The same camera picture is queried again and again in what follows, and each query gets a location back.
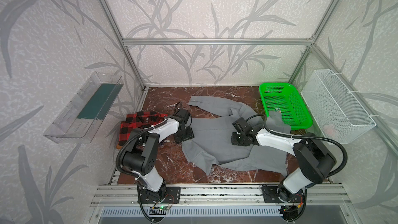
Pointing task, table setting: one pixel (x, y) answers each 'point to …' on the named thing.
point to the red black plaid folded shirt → (139, 120)
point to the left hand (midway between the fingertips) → (190, 134)
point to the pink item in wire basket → (329, 128)
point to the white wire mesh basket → (340, 116)
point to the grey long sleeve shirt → (211, 144)
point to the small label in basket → (278, 110)
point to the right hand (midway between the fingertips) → (232, 136)
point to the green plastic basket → (284, 96)
